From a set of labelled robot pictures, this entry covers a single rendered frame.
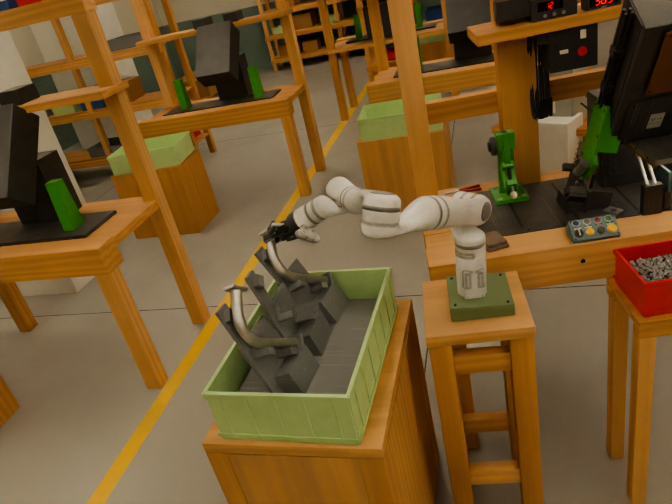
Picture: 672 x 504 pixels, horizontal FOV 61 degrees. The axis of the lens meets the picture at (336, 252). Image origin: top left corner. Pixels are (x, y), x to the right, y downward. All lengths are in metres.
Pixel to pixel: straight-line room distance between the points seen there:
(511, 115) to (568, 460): 1.38
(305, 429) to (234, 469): 0.29
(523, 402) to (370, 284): 0.62
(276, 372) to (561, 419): 1.42
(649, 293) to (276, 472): 1.17
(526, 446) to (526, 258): 0.62
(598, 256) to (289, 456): 1.20
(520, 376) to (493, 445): 0.75
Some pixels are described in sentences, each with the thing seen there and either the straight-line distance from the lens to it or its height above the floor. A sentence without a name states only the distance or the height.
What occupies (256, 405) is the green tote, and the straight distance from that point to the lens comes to 1.57.
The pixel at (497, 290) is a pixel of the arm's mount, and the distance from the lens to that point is 1.86.
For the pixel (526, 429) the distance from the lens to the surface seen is 2.04.
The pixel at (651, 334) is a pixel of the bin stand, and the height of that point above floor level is 0.75.
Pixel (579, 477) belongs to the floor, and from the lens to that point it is 2.50.
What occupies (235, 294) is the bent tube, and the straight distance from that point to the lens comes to 1.54.
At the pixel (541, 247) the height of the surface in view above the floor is 0.90.
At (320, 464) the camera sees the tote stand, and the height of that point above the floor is 0.72.
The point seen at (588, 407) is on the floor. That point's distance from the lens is 2.75.
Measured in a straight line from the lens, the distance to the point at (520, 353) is 1.83.
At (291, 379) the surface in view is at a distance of 1.63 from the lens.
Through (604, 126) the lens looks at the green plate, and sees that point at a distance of 2.18.
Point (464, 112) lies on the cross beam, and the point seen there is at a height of 1.21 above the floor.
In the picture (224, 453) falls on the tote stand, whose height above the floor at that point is 0.75.
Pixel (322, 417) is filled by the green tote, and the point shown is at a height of 0.89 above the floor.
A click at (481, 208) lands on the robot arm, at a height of 1.20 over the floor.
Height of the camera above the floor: 1.91
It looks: 27 degrees down
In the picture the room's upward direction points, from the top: 13 degrees counter-clockwise
